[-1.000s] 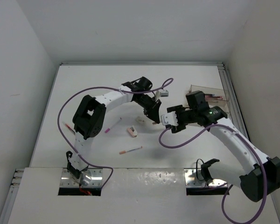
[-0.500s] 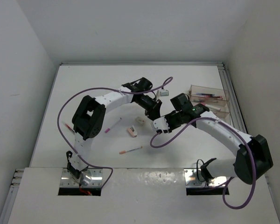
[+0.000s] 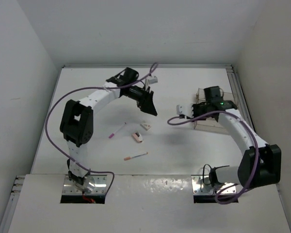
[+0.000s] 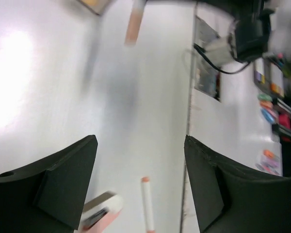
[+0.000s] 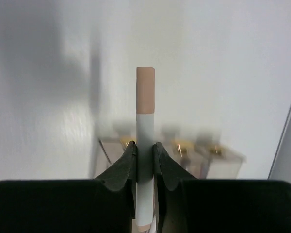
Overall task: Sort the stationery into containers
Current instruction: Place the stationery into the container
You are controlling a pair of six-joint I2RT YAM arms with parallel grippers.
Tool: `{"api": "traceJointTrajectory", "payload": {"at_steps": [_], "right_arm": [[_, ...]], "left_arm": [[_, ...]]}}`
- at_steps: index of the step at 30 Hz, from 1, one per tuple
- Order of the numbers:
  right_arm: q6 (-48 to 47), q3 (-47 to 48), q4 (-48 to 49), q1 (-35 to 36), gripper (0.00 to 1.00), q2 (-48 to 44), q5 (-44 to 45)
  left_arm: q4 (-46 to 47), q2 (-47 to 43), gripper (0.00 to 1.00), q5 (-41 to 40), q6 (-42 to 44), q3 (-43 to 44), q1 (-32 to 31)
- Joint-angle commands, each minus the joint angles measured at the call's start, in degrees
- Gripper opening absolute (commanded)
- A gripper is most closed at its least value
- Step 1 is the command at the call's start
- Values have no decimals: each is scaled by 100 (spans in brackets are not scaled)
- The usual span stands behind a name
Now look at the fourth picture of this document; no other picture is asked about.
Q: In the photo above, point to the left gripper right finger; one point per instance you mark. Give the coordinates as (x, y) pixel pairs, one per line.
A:
(230, 197)

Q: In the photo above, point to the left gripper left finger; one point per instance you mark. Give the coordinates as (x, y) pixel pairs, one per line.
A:
(47, 196)

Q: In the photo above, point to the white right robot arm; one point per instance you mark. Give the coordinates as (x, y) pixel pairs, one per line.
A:
(260, 28)

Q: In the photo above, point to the pink correction tape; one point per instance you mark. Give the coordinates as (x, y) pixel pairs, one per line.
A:
(100, 212)

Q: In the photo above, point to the orange capped marker front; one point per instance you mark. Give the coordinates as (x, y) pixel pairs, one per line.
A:
(147, 201)

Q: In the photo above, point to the small beige eraser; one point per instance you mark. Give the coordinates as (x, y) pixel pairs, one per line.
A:
(97, 7)

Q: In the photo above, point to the magenta capped white marker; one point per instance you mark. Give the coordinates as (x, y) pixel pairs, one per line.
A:
(135, 21)

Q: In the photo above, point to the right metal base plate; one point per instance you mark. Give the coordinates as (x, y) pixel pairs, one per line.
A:
(206, 78)

